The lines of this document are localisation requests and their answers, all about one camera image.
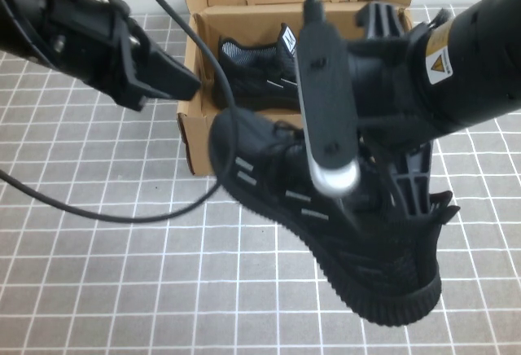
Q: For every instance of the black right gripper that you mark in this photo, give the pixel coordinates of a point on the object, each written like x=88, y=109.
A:
x=386, y=86

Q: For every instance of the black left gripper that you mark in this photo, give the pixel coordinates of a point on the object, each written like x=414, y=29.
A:
x=89, y=41

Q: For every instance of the black knit sneaker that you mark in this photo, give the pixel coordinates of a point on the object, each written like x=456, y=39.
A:
x=366, y=257
x=248, y=74

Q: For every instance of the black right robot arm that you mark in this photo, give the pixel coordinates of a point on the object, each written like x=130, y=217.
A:
x=480, y=53

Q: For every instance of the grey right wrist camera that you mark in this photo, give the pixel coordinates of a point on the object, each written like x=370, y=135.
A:
x=325, y=106

